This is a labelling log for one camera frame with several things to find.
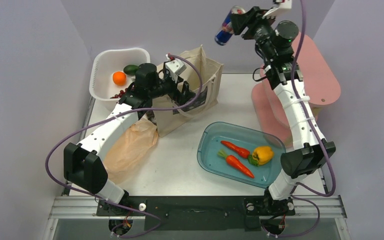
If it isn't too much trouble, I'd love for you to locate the aluminium frame rail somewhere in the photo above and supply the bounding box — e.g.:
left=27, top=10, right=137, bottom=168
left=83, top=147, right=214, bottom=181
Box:
left=41, top=97, right=98, bottom=240

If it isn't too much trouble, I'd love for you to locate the green avocado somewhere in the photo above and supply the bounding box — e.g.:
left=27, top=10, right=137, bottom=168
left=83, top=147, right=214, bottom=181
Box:
left=123, top=64, right=139, bottom=76

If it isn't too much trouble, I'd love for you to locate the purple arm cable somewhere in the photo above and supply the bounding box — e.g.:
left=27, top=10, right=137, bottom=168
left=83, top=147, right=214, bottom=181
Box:
left=44, top=53, right=204, bottom=239
left=289, top=0, right=337, bottom=239

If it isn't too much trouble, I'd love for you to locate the canvas tote bag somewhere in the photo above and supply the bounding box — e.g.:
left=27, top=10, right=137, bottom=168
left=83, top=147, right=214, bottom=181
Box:
left=152, top=45, right=224, bottom=138

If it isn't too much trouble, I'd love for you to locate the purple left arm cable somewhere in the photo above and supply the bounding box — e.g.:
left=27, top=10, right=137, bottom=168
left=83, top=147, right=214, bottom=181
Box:
left=44, top=53, right=204, bottom=239

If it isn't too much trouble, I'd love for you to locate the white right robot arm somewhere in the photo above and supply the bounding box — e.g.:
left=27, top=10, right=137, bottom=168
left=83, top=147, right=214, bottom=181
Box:
left=230, top=1, right=336, bottom=216

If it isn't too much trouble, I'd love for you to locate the orange fruit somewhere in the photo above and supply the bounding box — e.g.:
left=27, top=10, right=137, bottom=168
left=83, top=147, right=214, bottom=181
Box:
left=112, top=71, right=127, bottom=87

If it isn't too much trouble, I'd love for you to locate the blue labelled bottle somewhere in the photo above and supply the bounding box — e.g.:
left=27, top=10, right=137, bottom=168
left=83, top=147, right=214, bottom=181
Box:
left=214, top=5, right=246, bottom=46

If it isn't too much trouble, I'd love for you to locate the pink three-tier shelf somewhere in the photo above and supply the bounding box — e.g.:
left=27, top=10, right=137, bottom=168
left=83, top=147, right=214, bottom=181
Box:
left=251, top=35, right=341, bottom=148

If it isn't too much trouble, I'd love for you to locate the orange plastic grocery bag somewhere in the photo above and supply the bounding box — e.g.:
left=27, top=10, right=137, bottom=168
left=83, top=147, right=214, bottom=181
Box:
left=103, top=117, right=159, bottom=185

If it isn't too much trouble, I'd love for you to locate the white plastic basket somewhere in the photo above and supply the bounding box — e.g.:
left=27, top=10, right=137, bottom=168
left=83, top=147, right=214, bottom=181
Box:
left=89, top=47, right=150, bottom=111

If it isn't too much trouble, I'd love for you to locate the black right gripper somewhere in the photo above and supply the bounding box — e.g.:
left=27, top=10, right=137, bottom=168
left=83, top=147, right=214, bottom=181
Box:
left=230, top=6, right=277, bottom=61

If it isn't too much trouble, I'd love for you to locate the teal plastic tray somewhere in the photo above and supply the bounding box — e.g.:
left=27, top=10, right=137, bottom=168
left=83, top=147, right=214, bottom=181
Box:
left=197, top=121, right=286, bottom=188

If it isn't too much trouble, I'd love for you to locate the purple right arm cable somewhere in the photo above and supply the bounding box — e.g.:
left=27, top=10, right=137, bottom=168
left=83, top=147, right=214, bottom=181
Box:
left=289, top=0, right=337, bottom=239

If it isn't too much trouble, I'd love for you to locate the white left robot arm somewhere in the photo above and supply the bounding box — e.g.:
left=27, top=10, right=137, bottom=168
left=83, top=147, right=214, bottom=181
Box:
left=63, top=59, right=196, bottom=215

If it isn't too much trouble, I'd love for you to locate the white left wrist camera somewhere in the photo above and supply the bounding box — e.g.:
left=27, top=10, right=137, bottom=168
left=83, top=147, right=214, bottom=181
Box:
left=163, top=54, right=187, bottom=84

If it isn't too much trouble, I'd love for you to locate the red grape bunch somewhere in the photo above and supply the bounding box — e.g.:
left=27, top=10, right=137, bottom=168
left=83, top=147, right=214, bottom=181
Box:
left=110, top=88, right=133, bottom=99

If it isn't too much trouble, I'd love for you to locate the orange carrot with greens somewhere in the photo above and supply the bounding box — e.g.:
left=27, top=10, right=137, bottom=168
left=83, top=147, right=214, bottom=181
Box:
left=217, top=149, right=255, bottom=179

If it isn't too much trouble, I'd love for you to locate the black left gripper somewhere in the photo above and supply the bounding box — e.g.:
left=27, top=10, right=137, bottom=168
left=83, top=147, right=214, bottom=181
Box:
left=148, top=70, right=195, bottom=105

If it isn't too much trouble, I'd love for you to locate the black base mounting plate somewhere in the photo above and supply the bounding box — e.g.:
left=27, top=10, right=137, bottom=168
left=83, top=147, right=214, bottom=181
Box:
left=96, top=195, right=296, bottom=231

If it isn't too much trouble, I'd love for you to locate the yellow bell pepper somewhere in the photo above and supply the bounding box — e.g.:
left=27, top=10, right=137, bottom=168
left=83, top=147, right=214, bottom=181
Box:
left=248, top=146, right=275, bottom=166

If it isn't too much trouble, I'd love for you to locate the red chili pepper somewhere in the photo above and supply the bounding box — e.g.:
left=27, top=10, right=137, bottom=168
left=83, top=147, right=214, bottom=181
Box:
left=220, top=140, right=251, bottom=159

